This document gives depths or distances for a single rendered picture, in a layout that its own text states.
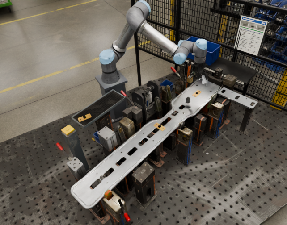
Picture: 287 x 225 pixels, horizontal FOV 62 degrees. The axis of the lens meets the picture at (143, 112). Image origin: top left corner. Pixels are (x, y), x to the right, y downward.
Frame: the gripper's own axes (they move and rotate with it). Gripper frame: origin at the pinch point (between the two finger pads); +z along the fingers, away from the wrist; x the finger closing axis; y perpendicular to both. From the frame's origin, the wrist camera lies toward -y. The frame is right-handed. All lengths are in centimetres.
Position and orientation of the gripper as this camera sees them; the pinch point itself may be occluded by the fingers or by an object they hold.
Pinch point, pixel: (198, 82)
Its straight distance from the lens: 188.9
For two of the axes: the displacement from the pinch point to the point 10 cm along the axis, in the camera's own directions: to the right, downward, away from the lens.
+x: 7.3, 4.4, -5.1
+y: -6.8, 5.5, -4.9
